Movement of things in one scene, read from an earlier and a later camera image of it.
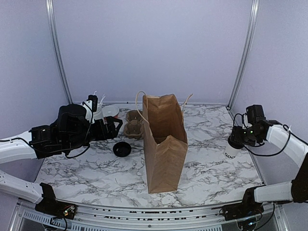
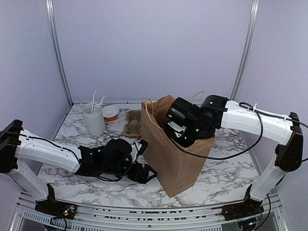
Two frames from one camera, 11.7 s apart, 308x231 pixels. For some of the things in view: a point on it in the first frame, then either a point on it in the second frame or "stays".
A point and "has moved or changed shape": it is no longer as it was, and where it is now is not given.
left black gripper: [103, 135] to [143, 178]
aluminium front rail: [274, 218] stays
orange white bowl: [110, 110] stays
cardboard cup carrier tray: [134, 127] stays
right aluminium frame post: [248, 45] stays
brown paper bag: [165, 139] has moved or changed shape
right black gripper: [236, 135] to [176, 141]
